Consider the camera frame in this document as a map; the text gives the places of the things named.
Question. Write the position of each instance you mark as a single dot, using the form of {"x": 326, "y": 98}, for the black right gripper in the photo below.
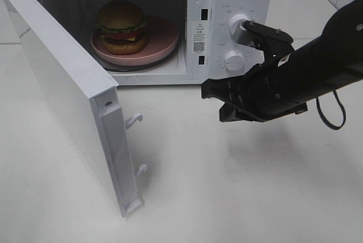
{"x": 267, "y": 92}

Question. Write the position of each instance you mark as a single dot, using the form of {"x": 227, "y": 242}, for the white microwave knob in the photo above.
{"x": 234, "y": 60}
{"x": 235, "y": 19}

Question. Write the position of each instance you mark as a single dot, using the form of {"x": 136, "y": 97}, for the pink round plate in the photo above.
{"x": 162, "y": 38}

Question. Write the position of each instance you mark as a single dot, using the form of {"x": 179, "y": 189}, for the burger with lettuce and tomato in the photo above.
{"x": 123, "y": 25}

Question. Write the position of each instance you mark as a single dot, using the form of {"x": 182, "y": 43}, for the white microwave door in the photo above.
{"x": 84, "y": 97}

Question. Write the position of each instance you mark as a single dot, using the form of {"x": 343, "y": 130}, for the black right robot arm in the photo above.
{"x": 334, "y": 59}

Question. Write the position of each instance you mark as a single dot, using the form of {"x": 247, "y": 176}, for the glass microwave turntable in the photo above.
{"x": 121, "y": 68}

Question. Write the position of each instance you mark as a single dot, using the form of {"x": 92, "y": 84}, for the white microwave oven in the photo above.
{"x": 204, "y": 36}

